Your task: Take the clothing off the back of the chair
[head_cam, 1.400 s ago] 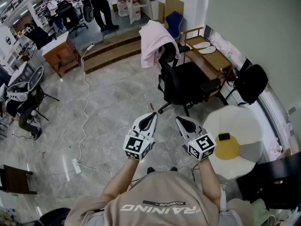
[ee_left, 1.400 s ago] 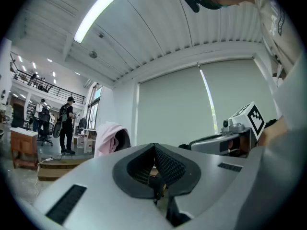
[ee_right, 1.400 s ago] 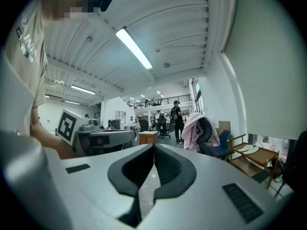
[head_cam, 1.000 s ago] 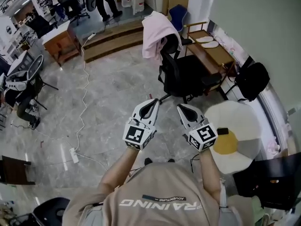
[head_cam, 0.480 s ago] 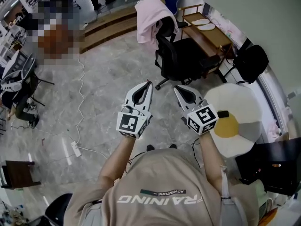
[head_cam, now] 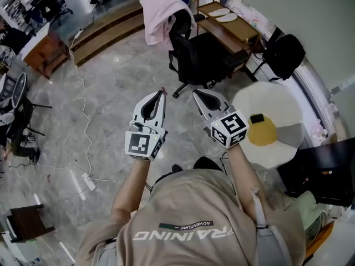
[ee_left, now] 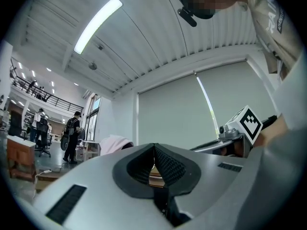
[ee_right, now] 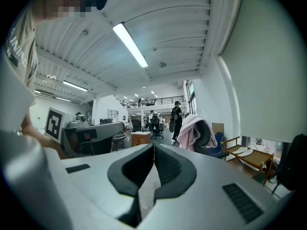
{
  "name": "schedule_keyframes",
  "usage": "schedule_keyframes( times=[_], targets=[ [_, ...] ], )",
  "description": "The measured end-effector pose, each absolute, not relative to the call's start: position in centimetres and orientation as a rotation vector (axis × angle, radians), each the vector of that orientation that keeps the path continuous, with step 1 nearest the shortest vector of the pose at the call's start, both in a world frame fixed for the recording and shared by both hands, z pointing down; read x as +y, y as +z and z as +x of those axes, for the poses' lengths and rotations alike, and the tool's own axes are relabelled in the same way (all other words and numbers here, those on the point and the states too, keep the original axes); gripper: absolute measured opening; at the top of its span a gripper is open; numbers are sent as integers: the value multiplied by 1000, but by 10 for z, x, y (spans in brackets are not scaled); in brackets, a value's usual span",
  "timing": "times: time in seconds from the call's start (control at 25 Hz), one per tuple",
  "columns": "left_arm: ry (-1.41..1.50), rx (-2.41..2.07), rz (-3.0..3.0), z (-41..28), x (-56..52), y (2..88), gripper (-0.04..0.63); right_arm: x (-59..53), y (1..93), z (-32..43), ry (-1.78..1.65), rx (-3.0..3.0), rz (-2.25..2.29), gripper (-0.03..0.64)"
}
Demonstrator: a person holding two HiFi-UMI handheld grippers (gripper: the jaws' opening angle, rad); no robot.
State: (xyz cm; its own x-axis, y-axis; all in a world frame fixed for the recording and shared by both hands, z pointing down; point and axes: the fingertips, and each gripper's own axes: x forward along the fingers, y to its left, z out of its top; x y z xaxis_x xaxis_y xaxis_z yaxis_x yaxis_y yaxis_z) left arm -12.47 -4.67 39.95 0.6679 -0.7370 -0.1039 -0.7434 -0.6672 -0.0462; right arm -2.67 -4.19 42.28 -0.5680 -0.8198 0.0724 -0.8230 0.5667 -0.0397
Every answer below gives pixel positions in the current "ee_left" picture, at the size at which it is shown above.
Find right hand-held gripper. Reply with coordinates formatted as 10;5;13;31
190;105;263;158

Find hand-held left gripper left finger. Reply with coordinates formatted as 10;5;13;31
112;143;154;199

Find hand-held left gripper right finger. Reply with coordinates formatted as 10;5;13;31
153;143;201;196

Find pink clothing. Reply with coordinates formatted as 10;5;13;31
99;134;134;156

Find person's right forearm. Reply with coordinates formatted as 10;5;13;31
254;53;307;150

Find black office chair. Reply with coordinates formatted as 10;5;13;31
35;117;52;158
8;110;24;138

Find person's right hand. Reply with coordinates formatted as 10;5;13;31
220;142;245;158

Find grey roller blind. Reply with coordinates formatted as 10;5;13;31
138;76;218;150
196;59;280;140

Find white table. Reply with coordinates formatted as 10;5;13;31
81;139;102;160

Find glass door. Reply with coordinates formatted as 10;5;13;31
84;95;102;143

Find white power strip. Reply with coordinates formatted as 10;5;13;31
35;169;53;184

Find person's beige printed shirt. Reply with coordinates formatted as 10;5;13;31
227;0;307;81

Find black mezzanine railing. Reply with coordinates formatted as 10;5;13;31
10;66;85;113

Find wooden cabinet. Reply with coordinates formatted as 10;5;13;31
6;135;37;182

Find person's head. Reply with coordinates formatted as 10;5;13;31
177;0;237;19

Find long ceiling light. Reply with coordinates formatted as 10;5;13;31
73;0;123;56

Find black head-worn camera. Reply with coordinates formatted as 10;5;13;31
177;6;198;28

